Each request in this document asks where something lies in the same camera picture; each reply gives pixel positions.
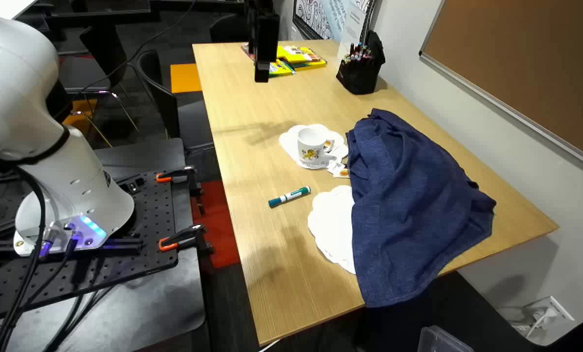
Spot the green dry erase marker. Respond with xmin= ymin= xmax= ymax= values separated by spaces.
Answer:
xmin=265 ymin=187 xmax=312 ymax=212

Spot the white printed ceramic cup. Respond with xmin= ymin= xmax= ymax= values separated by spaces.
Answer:
xmin=295 ymin=126 xmax=338 ymax=173

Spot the white paper doily mat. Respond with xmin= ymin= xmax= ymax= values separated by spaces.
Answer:
xmin=304 ymin=185 xmax=359 ymax=276
xmin=277 ymin=124 xmax=349 ymax=175

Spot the orange black tea sachet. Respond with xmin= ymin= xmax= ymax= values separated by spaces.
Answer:
xmin=326 ymin=155 xmax=351 ymax=181

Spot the green yellow crayon box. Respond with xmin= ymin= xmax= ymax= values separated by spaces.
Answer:
xmin=240 ymin=44 xmax=297 ymax=79

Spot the blue denim cloth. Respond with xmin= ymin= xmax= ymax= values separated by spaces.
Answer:
xmin=343 ymin=108 xmax=498 ymax=310

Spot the black pen holder pouch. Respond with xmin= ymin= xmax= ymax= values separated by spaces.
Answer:
xmin=334 ymin=30 xmax=387 ymax=97

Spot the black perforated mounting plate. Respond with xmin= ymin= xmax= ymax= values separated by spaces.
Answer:
xmin=0 ymin=171 xmax=179 ymax=325

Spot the black office chair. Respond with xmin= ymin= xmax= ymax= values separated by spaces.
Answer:
xmin=136 ymin=48 xmax=216 ymax=173

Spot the clear plastic storage box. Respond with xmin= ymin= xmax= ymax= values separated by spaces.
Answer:
xmin=414 ymin=325 xmax=476 ymax=352

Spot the brown cork notice board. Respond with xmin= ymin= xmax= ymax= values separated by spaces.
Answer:
xmin=416 ymin=0 xmax=583 ymax=183

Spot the orange handled black clamp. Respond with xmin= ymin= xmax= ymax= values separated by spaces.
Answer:
xmin=152 ymin=165 xmax=197 ymax=187
xmin=156 ymin=224 xmax=208 ymax=255

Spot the black camera stand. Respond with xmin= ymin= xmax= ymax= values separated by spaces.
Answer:
xmin=244 ymin=0 xmax=281 ymax=85

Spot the white wall whiteboard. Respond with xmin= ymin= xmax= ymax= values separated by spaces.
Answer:
xmin=291 ymin=0 xmax=373 ymax=48

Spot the white floor cable box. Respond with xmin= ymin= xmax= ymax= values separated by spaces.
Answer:
xmin=496 ymin=296 xmax=576 ymax=343

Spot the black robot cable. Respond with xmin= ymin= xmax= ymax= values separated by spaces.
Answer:
xmin=0 ymin=165 xmax=50 ymax=352

